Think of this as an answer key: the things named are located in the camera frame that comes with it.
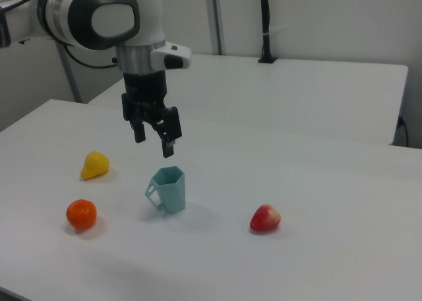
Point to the upright grey metal frame post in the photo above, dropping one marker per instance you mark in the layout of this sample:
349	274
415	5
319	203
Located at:
216	17

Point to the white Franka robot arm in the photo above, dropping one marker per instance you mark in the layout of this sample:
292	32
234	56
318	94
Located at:
145	14

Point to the teal hexagonal mug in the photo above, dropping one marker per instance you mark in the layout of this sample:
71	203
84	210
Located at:
173	192

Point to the yellow toy pear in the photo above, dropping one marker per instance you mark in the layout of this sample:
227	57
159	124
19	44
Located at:
94	165

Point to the white rectangular table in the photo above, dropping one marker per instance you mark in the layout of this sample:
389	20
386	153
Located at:
280	93

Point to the black pole with base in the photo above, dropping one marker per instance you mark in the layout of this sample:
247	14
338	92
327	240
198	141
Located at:
266	17

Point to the black box device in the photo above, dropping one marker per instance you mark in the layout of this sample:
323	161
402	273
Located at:
4	27

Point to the red toy strawberry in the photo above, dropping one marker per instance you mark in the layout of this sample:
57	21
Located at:
265	218

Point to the slanted grey metal frame post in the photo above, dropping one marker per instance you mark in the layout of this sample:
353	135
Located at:
73	83

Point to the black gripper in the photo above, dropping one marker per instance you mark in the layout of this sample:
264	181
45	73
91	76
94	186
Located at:
145	89

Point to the orange toy fruit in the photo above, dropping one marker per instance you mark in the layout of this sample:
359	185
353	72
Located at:
81	214

